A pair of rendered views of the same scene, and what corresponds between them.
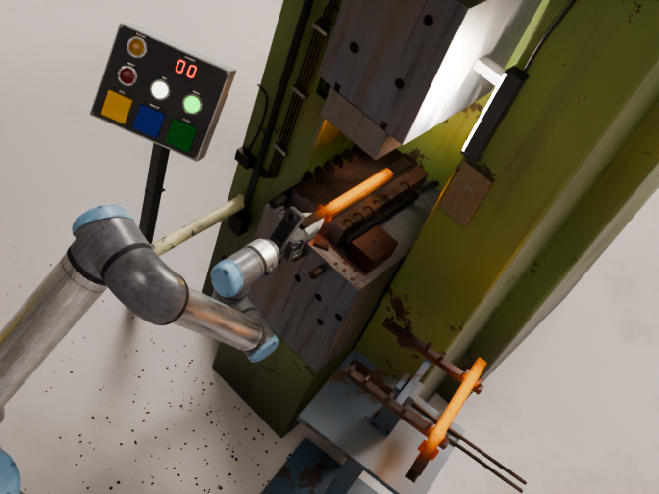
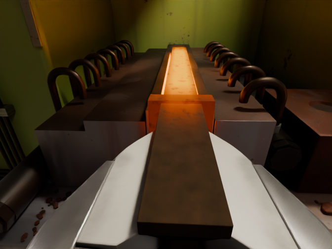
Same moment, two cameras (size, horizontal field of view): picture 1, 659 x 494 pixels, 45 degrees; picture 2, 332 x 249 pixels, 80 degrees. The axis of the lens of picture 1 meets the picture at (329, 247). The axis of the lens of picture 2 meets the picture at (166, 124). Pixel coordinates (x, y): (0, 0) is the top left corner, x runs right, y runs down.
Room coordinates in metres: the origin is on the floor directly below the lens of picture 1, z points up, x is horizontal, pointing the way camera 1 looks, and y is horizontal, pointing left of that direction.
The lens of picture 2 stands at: (1.50, 0.11, 1.06)
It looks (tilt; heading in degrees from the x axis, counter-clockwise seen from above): 28 degrees down; 339
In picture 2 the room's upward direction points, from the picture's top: 1 degrees counter-clockwise
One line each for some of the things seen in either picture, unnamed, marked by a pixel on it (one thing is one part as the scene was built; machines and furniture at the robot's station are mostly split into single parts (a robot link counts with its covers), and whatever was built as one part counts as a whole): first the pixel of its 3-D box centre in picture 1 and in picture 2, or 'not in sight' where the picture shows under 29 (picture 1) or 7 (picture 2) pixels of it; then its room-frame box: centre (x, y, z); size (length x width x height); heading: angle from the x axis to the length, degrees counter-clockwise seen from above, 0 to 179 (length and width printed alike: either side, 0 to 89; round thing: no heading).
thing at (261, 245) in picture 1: (262, 257); not in sight; (1.39, 0.15, 0.98); 0.10 x 0.05 x 0.09; 66
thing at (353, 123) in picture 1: (401, 97); not in sight; (1.83, -0.01, 1.32); 0.42 x 0.20 x 0.10; 156
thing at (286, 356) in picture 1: (312, 329); not in sight; (1.81, -0.07, 0.23); 0.56 x 0.38 x 0.47; 156
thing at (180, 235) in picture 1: (193, 228); not in sight; (1.70, 0.42, 0.62); 0.44 x 0.05 x 0.05; 156
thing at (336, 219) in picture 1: (360, 187); (164, 83); (1.83, -0.01, 0.96); 0.42 x 0.20 x 0.09; 156
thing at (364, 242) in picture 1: (372, 249); (315, 133); (1.62, -0.11, 0.95); 0.12 x 0.09 x 0.07; 156
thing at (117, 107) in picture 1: (117, 107); not in sight; (1.66, 0.72, 1.01); 0.07 x 0.05 x 0.07; 91
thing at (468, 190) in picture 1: (466, 193); not in sight; (1.62, -0.27, 1.27); 0.09 x 0.02 x 0.17; 66
